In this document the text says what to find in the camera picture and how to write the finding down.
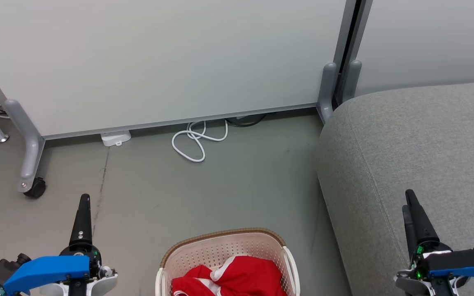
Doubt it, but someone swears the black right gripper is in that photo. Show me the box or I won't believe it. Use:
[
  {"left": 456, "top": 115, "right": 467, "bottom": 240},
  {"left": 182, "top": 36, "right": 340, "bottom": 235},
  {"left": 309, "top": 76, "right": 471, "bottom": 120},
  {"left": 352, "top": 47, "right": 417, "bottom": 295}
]
[{"left": 402, "top": 189, "right": 451, "bottom": 272}]

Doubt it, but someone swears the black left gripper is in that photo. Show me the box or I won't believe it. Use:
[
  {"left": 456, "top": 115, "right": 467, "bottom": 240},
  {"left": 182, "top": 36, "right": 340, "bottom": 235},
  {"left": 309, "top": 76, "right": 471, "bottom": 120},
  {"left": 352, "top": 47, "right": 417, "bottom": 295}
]
[{"left": 59, "top": 194, "right": 102, "bottom": 280}]

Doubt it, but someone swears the red garment with label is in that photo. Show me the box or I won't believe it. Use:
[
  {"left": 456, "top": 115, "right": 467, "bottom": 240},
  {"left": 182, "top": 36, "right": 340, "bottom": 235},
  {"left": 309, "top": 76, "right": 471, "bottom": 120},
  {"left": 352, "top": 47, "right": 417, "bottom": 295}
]
[{"left": 210, "top": 255, "right": 288, "bottom": 296}]

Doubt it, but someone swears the grey fabric sofa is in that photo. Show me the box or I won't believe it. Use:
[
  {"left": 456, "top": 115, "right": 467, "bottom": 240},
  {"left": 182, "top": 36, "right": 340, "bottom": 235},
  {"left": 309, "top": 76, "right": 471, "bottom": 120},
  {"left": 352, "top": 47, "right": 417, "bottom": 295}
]
[{"left": 315, "top": 81, "right": 474, "bottom": 296}]

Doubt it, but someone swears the black caster wheel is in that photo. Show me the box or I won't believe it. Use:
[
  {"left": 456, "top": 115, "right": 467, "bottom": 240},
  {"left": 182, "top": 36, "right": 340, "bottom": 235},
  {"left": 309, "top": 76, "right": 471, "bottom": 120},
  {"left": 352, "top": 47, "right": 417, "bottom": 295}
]
[{"left": 24, "top": 178, "right": 47, "bottom": 199}]

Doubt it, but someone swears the long grey partition foot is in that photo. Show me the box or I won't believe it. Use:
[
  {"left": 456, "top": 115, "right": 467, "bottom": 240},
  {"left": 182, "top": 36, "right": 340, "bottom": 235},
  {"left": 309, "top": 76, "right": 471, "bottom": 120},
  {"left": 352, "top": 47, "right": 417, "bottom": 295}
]
[{"left": 3, "top": 99, "right": 46, "bottom": 194}]

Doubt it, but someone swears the white power adapter box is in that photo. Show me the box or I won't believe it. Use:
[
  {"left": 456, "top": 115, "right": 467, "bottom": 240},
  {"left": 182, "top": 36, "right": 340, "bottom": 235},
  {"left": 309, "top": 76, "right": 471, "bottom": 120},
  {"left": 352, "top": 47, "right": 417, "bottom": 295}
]
[{"left": 100, "top": 130, "right": 132, "bottom": 147}]

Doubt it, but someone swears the cream perforated laundry basket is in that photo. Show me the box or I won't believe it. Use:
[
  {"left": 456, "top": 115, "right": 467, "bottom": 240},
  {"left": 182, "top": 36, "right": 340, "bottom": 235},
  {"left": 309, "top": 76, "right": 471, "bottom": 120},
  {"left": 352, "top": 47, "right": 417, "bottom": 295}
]
[{"left": 156, "top": 228, "right": 300, "bottom": 296}]

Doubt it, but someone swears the short grey partition foot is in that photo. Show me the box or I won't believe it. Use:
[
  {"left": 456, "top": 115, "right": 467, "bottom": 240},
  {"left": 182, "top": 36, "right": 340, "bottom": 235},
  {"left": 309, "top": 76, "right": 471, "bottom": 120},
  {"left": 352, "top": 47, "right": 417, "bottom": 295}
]
[
  {"left": 317, "top": 62, "right": 338, "bottom": 124},
  {"left": 342, "top": 60, "right": 363, "bottom": 103}
]

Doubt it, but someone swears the white partition panel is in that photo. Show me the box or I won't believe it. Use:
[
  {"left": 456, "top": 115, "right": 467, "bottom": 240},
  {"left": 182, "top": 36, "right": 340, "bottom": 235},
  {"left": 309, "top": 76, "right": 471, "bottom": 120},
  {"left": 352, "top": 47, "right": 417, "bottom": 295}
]
[
  {"left": 0, "top": 0, "right": 359, "bottom": 140},
  {"left": 342, "top": 0, "right": 474, "bottom": 103}
]

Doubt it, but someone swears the blue left camera mount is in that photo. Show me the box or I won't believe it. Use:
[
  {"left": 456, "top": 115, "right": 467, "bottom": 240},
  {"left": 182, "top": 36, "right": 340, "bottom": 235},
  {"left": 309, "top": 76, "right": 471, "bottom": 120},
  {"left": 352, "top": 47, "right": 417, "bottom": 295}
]
[{"left": 3, "top": 256, "right": 90, "bottom": 296}]

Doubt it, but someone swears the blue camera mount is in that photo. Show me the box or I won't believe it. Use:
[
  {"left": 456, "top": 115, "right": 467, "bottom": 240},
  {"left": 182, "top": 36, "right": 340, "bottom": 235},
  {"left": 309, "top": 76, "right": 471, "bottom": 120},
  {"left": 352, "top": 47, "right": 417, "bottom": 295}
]
[
  {"left": 424, "top": 249, "right": 474, "bottom": 281},
  {"left": 3, "top": 256, "right": 90, "bottom": 296}
]

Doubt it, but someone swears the blue right camera mount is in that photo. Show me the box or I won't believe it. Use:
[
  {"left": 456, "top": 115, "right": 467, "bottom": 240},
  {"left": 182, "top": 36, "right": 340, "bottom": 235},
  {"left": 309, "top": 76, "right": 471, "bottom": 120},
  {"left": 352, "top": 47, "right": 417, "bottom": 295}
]
[{"left": 424, "top": 249, "right": 474, "bottom": 281}]

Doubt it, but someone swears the white looped floor cable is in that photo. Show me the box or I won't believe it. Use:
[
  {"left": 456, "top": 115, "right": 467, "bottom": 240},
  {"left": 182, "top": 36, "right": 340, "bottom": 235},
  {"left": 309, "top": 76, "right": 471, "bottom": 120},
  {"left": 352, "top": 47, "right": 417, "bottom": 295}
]
[{"left": 172, "top": 120, "right": 229, "bottom": 163}]

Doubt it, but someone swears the black floor cable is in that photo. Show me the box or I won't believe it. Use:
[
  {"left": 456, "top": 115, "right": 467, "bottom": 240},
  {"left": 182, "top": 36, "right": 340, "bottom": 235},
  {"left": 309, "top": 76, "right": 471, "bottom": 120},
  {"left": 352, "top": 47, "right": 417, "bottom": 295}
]
[{"left": 225, "top": 113, "right": 268, "bottom": 128}]

